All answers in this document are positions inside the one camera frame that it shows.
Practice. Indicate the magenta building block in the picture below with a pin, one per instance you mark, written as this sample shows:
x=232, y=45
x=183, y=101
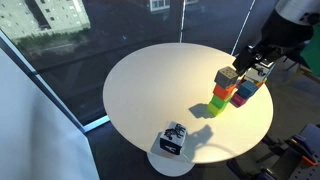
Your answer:
x=238, y=100

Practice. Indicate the dark green building block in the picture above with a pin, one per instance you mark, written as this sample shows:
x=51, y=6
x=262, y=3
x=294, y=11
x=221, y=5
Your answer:
x=219, y=101

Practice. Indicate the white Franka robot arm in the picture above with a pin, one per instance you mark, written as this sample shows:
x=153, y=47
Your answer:
x=290, y=20

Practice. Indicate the red orange flat block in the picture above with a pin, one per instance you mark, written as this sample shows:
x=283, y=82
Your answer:
x=261, y=83

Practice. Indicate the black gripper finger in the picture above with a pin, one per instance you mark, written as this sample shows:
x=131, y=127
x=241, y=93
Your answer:
x=240, y=65

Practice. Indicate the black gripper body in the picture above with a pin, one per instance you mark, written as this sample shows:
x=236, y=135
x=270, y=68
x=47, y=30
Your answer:
x=263, y=55

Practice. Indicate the window frame bar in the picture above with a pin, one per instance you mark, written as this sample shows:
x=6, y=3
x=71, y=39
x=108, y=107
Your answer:
x=50, y=96

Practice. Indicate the dark chair with wooden legs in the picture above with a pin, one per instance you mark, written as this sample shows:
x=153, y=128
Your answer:
x=301, y=68

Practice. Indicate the blue clamp with orange tip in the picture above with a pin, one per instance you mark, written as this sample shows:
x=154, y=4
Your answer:
x=301, y=146

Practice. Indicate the white partition board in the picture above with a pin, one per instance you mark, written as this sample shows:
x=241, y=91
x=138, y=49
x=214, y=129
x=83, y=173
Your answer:
x=36, y=133

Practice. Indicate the perforated gray metal board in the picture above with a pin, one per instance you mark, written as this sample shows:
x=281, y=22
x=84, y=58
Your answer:
x=308, y=170

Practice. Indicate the orange building block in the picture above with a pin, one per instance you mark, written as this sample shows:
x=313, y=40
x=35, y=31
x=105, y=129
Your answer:
x=222, y=91

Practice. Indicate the black stand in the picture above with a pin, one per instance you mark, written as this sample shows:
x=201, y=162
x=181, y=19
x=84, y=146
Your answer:
x=273, y=146

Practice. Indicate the green sheet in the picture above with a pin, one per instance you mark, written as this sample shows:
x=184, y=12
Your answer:
x=312, y=50

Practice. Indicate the gray building block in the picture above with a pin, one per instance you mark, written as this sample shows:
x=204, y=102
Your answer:
x=226, y=76

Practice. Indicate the blue building block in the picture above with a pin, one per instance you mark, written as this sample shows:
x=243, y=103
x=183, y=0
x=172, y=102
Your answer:
x=247, y=89

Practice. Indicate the white table pedestal base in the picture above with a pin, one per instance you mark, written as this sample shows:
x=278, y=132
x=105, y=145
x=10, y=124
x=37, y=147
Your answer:
x=168, y=166

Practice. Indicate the lime green building block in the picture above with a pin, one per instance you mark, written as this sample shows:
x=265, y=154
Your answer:
x=214, y=109

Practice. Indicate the black white printed cube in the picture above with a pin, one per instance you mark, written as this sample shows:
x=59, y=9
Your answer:
x=173, y=137

